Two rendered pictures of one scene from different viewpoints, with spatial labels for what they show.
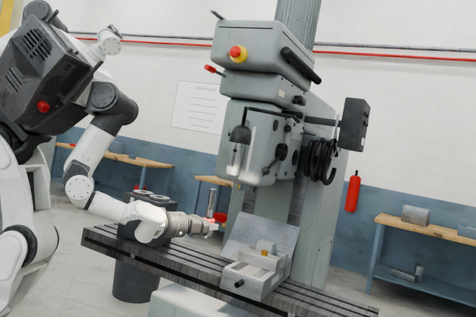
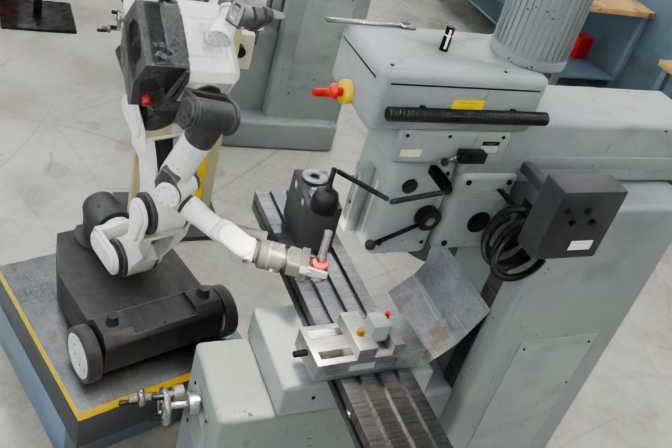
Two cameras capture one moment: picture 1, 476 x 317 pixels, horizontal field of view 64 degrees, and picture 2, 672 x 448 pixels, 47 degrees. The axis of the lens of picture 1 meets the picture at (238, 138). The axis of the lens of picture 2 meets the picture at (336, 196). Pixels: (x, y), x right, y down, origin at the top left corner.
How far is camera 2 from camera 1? 1.47 m
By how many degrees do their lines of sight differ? 46
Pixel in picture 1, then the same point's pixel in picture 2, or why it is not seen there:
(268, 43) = (369, 96)
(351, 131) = (536, 231)
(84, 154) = (174, 163)
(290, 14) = not seen: outside the picture
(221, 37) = (342, 53)
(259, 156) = (374, 220)
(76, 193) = (164, 200)
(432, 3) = not seen: outside the picture
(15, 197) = (147, 167)
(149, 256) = not seen: hidden behind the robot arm
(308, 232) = (496, 322)
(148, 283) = not seen: hidden behind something
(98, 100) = (181, 116)
